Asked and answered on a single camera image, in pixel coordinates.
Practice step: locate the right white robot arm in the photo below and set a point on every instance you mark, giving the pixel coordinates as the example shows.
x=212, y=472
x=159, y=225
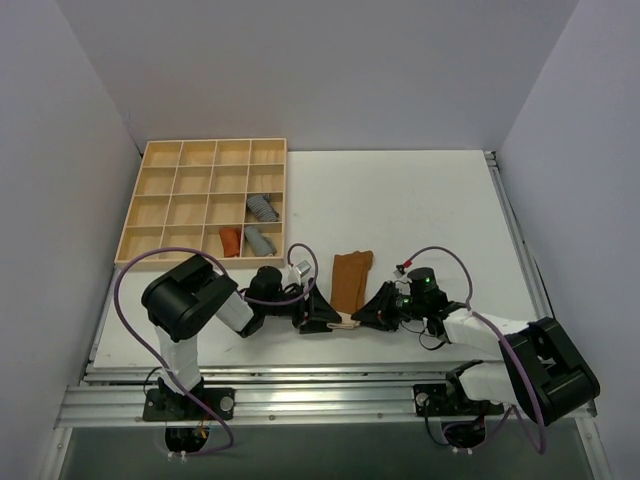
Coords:
x=534, y=366

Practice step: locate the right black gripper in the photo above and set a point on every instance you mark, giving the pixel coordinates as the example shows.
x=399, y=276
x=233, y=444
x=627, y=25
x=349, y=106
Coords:
x=393, y=304

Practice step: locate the aluminium rail frame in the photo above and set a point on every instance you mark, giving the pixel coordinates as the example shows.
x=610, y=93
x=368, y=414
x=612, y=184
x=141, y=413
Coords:
x=340, y=406

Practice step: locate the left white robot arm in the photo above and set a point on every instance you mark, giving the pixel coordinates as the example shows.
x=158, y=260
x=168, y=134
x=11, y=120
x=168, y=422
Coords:
x=181, y=302

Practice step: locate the orange rolled item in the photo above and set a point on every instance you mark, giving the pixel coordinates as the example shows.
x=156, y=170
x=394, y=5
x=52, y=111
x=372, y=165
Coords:
x=230, y=238

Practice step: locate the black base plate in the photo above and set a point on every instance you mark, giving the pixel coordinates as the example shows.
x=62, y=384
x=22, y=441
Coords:
x=439, y=400
x=167, y=406

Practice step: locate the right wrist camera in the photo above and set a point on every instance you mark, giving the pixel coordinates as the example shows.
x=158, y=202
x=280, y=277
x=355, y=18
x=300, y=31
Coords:
x=424, y=290

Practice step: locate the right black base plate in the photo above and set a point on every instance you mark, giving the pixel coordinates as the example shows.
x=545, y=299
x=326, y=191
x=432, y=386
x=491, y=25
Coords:
x=439, y=400

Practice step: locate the wooden compartment tray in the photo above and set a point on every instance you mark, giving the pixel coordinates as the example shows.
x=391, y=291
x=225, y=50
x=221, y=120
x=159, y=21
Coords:
x=186, y=190

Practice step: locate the grey rolled sock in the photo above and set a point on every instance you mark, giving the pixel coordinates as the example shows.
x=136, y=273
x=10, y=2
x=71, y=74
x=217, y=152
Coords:
x=260, y=206

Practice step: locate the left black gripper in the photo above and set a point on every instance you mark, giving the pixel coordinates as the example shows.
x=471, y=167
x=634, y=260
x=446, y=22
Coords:
x=305, y=308

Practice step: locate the brown underwear cream waistband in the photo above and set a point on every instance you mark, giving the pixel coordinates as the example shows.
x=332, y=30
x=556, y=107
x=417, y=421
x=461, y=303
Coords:
x=348, y=288

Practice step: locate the grey folded cloth roll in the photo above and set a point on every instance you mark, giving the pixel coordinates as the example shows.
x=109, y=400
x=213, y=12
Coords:
x=260, y=245

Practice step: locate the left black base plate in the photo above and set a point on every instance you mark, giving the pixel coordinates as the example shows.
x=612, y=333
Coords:
x=167, y=406

